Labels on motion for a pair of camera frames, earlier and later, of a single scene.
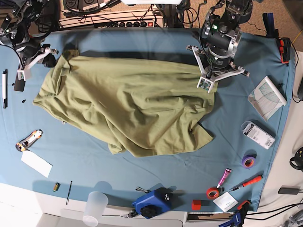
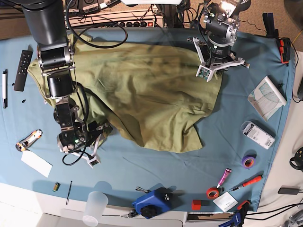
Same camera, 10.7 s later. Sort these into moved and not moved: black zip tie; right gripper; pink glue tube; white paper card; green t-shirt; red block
Moved: green t-shirt; right gripper
Not moved: white paper card; black zip tie; pink glue tube; red block
